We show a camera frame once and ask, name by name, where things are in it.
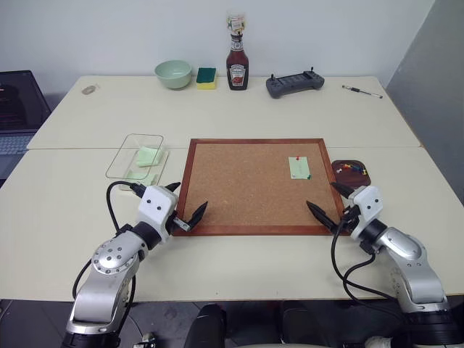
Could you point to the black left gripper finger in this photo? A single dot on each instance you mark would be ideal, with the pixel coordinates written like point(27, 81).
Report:
point(172, 187)
point(197, 215)

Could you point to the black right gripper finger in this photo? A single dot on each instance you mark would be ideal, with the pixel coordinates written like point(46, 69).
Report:
point(322, 216)
point(343, 190)

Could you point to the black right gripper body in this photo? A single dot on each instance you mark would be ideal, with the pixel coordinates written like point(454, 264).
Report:
point(349, 217)

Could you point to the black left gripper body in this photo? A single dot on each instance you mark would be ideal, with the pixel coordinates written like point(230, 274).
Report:
point(178, 223)

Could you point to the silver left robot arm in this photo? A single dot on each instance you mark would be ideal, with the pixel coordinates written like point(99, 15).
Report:
point(108, 268)

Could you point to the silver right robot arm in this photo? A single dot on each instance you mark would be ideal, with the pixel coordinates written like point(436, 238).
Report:
point(409, 261)

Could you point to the green sticky note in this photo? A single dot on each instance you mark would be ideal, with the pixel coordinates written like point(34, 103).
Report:
point(299, 167)

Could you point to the wood framed cork board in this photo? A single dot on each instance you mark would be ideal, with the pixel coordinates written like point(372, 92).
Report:
point(246, 185)

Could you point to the clear glass jar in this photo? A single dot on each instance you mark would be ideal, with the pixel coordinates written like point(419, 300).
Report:
point(235, 21)

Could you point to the brown dish of pushpins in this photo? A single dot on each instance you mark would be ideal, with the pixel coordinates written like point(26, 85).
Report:
point(344, 178)

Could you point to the clear glass tray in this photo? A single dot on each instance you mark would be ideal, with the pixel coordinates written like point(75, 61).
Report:
point(132, 145)

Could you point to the black and silver pen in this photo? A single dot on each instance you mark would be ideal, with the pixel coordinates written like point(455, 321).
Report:
point(362, 91)

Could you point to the dark rounded shape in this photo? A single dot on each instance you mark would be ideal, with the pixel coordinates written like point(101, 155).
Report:
point(206, 326)

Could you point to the pale green bowl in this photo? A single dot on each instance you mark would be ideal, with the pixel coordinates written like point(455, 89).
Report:
point(173, 78)

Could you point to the yellow and green sponge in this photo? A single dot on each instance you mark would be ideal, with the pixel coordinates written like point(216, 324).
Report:
point(206, 81)

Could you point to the grey handheld controller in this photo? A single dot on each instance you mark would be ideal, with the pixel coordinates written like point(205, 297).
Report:
point(293, 85)

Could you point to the small clear round disc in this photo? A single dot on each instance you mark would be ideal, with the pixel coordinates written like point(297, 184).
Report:
point(88, 90)

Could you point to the red ketchup bottle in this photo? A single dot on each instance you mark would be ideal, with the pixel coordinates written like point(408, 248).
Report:
point(238, 72)

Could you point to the grey partition panel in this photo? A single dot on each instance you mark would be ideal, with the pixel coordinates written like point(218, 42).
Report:
point(435, 90)

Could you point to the dark laptop computer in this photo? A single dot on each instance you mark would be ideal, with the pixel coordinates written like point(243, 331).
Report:
point(18, 101)

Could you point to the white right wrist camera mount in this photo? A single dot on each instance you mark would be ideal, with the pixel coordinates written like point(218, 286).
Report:
point(368, 203)

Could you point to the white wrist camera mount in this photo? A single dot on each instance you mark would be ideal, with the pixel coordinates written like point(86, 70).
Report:
point(156, 206)
point(368, 203)

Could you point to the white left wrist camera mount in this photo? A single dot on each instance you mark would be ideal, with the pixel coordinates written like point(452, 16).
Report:
point(156, 206)

